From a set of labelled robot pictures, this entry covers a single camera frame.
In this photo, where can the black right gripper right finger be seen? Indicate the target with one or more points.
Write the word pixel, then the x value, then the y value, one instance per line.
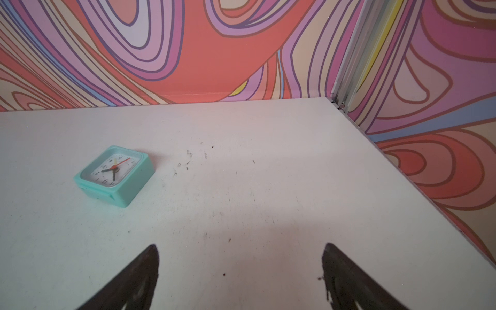
pixel 350 287

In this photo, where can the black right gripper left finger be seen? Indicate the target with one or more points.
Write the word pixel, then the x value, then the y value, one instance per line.
pixel 133 287

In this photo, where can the teal small box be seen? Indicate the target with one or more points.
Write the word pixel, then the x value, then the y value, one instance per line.
pixel 116 176

